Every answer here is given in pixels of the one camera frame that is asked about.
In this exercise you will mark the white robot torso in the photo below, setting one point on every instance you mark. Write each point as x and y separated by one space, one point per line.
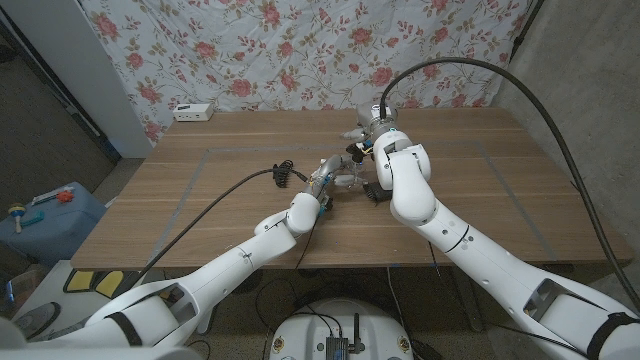
300 335

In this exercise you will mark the white table leg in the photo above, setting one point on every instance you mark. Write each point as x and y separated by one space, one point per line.
205 325

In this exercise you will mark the black backdrop stand pole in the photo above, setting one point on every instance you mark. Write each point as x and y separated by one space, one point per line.
526 31

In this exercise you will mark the grey shoe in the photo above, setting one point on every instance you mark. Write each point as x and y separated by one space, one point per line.
35 320

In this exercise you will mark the grey module with antenna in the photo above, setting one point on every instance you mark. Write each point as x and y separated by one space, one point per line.
337 347

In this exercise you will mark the clear dispenser bottle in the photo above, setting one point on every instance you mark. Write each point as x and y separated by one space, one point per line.
351 174

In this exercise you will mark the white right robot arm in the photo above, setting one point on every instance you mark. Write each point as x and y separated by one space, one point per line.
415 200

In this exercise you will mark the black card holder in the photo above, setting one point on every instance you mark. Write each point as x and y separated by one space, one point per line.
375 192

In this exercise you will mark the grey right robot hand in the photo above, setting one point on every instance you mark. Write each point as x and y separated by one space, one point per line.
375 122

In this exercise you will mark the floral backdrop cloth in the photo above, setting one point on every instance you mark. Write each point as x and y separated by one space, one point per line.
300 50

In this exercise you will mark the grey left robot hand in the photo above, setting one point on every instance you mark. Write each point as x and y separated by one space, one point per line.
325 170

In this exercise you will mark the black hair claw clip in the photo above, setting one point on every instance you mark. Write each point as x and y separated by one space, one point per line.
282 172

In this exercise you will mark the wooden maraca toy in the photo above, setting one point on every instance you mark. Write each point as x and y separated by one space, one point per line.
16 211

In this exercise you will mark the yellow black floor mat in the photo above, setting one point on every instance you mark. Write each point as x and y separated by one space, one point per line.
80 280

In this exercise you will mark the white power strip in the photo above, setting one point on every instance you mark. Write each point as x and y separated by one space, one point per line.
192 112

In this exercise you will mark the white pillar panel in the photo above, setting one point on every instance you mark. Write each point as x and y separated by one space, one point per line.
75 60

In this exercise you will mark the blue storage box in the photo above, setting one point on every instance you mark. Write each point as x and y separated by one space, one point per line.
55 235

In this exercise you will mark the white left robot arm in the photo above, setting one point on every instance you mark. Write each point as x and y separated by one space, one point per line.
225 270

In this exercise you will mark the teal toy piece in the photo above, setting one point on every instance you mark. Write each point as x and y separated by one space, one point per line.
34 218

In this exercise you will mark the black pump cap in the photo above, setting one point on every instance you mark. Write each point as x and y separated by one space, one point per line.
356 152

